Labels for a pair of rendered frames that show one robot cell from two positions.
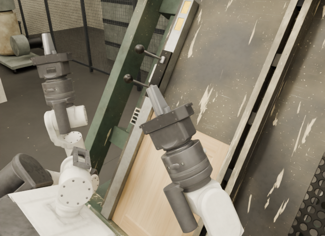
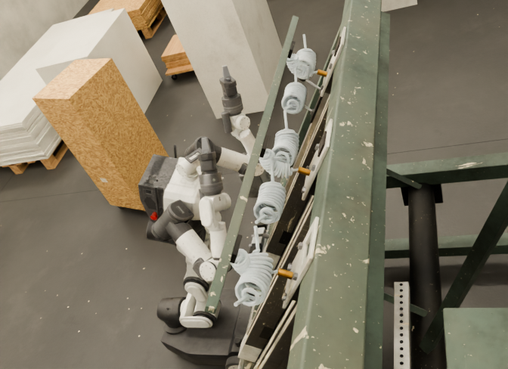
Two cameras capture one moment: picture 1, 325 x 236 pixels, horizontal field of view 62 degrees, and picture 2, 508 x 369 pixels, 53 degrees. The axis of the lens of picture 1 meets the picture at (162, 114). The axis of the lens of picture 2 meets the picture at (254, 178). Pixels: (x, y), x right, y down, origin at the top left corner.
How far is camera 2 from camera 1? 1.80 m
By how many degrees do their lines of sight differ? 61
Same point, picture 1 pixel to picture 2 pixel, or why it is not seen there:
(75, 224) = (186, 184)
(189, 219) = not seen: hidden behind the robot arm
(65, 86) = (229, 103)
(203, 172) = (205, 189)
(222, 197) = (206, 204)
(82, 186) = (182, 169)
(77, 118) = (236, 125)
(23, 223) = (170, 173)
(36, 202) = not seen: hidden behind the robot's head
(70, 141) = (240, 136)
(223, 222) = (204, 215)
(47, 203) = not seen: hidden behind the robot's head
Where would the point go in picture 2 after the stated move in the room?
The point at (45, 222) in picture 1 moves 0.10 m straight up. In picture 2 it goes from (177, 177) to (167, 160)
